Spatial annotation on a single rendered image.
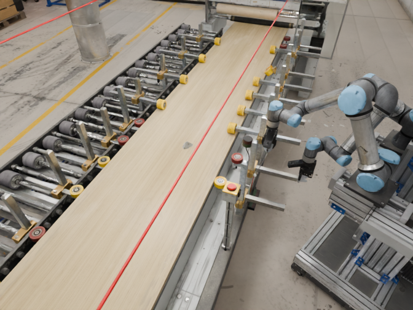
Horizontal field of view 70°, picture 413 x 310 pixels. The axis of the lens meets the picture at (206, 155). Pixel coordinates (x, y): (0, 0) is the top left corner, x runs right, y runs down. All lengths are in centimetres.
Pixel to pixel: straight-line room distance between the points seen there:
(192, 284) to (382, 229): 106
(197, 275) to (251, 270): 82
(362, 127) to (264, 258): 149
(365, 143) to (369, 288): 125
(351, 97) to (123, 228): 130
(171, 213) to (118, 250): 34
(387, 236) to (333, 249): 81
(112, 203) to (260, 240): 140
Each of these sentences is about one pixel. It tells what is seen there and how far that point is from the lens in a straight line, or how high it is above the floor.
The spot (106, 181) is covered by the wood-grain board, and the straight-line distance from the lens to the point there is 197.
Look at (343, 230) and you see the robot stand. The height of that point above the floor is 21.
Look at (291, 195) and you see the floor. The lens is 308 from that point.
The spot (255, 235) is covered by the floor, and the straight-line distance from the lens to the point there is 273.
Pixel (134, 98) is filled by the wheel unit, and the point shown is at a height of 97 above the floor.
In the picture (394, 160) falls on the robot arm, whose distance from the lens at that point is 174.
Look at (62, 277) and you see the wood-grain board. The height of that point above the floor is 90.
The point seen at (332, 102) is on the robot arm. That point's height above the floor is 144.
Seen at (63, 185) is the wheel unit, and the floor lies 87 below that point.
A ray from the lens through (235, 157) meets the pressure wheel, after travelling 203.
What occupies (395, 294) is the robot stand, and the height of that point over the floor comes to 21.
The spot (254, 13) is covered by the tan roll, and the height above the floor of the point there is 105.
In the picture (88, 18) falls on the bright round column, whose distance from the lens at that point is 545.
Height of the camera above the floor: 228
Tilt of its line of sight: 43 degrees down
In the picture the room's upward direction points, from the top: straight up
